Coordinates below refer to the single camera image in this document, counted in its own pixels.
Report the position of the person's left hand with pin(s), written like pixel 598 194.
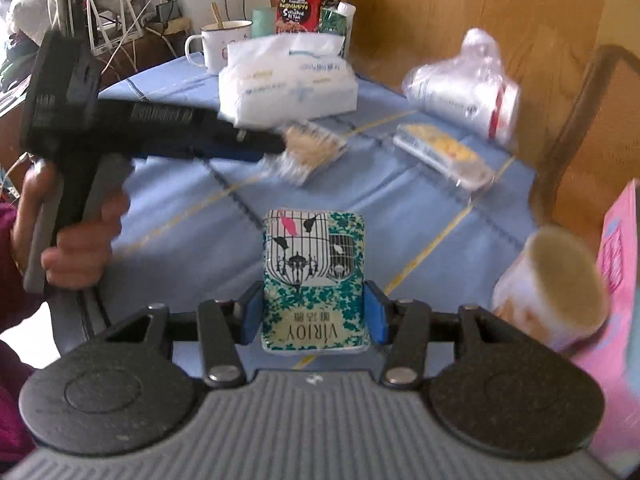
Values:
pixel 85 250

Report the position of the white tissue pack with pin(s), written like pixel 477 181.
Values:
pixel 285 85

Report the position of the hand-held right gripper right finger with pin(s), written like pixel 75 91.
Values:
pixel 375 317

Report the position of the black power adapter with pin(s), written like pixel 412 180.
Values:
pixel 167 10

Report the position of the wooden side cabinet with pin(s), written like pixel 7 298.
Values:
pixel 145 47

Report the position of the white enamel mug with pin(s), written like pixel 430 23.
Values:
pixel 220 47

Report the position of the pink tin box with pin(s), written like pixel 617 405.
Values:
pixel 615 360

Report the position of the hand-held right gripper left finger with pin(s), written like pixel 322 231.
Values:
pixel 247 317

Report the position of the round snack can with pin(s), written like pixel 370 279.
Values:
pixel 550 290

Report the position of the white router with antennas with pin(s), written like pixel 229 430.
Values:
pixel 112 30

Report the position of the clear packet with yellow pieces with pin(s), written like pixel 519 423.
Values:
pixel 440 150

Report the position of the brown woven chair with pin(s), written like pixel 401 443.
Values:
pixel 575 125

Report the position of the green patterned pocket tissue pack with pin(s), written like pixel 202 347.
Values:
pixel 315 285

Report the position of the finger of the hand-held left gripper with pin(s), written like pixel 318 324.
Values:
pixel 245 137

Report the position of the gold spoon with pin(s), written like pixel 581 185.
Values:
pixel 217 16

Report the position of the red snack tin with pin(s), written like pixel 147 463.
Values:
pixel 305 0

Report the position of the person's left forearm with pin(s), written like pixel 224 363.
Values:
pixel 7 280

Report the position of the bag of cotton swabs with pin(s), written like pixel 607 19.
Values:
pixel 310 152

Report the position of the plastic bag of paper cups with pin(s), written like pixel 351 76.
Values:
pixel 450 90

